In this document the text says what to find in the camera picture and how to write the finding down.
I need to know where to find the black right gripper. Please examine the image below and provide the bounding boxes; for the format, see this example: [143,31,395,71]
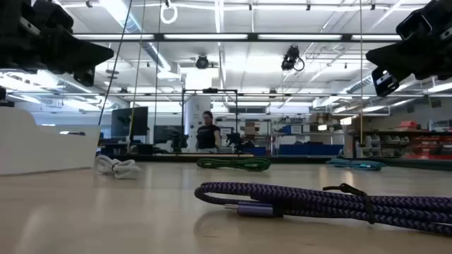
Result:
[366,0,452,97]

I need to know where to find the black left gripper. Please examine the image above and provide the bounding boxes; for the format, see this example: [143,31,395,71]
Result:
[0,0,114,87]

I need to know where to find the teal braided USB-C cable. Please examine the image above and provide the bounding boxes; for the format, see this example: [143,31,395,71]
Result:
[325,157,388,172]

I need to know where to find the white USB-C cable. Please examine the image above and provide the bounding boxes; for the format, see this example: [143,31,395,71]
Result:
[94,154,141,180]

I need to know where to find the purple braided USB-C cable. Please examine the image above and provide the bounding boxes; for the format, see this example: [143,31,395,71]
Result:
[194,181,452,236]

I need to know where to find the green braided USB-C cable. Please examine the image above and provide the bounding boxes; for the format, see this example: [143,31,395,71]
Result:
[196,157,272,173]

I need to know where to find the shelf with red bins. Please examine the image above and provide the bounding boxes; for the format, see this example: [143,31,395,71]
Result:
[347,119,452,160]

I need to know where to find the large black monitor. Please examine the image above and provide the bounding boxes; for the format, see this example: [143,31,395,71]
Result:
[110,106,150,138]

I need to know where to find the white plastic bin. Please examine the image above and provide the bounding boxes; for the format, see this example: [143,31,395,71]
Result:
[0,107,102,176]

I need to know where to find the small black monitor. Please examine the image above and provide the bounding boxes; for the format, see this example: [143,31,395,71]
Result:
[153,125,184,145]

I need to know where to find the metal shelf with boxes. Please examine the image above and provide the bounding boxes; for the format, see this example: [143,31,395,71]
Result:
[271,112,345,144]

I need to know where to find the blue storage bins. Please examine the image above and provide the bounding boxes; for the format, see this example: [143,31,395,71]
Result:
[278,142,345,157]

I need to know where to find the white round column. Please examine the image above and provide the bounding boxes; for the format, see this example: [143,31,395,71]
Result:
[184,95,213,153]

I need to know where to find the overhead bar with light strips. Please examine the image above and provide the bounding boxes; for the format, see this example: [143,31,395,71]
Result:
[72,32,403,44]

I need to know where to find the person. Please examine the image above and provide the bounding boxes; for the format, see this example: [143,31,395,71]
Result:
[196,110,222,154]

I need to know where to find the long black cable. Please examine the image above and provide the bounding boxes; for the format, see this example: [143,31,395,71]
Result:
[97,0,133,127]

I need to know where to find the thin dark hanging cord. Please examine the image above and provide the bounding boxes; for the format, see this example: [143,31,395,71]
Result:
[153,0,162,146]

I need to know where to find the white cable loop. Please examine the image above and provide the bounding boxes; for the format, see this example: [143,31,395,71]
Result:
[160,0,179,25]

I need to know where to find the black camera with cable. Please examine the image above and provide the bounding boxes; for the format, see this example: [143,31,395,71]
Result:
[280,44,306,73]

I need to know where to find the round black overhead camera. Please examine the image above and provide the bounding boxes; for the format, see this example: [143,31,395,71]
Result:
[195,54,210,71]

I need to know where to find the black aluminium table frame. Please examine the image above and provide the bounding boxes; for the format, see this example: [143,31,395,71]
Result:
[95,152,452,172]

